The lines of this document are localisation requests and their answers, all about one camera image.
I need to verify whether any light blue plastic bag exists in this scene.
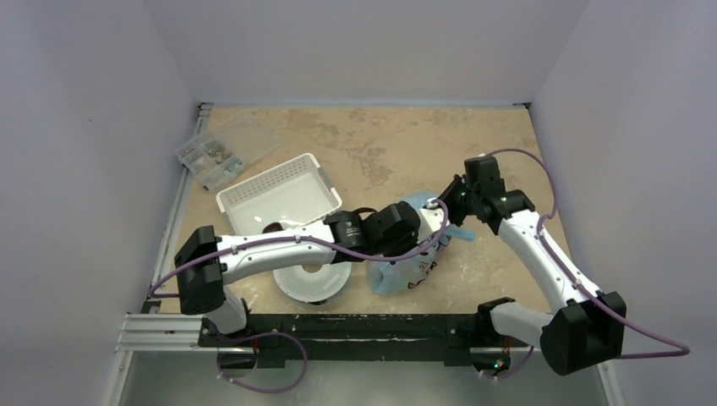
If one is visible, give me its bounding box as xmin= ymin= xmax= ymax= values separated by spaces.
xmin=366 ymin=225 xmax=475 ymax=295

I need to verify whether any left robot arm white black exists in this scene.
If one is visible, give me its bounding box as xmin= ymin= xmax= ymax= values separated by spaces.
xmin=174 ymin=201 xmax=441 ymax=346

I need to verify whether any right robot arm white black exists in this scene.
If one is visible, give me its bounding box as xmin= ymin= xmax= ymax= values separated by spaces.
xmin=440 ymin=156 xmax=627 ymax=376

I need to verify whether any white perforated plastic basket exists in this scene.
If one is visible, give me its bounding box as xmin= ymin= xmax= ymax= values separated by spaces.
xmin=216 ymin=153 xmax=342 ymax=235

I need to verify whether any dark fruit in basket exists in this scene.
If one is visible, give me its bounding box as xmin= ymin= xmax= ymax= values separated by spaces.
xmin=262 ymin=222 xmax=284 ymax=233

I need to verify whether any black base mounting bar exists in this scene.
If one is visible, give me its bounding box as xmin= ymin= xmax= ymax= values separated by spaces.
xmin=198 ymin=314 xmax=512 ymax=374

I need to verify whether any clear plastic screw organizer box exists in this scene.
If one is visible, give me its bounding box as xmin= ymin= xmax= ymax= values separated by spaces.
xmin=175 ymin=113 xmax=282 ymax=190

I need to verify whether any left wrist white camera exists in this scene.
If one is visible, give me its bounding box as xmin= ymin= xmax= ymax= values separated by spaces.
xmin=416 ymin=198 xmax=450 ymax=241

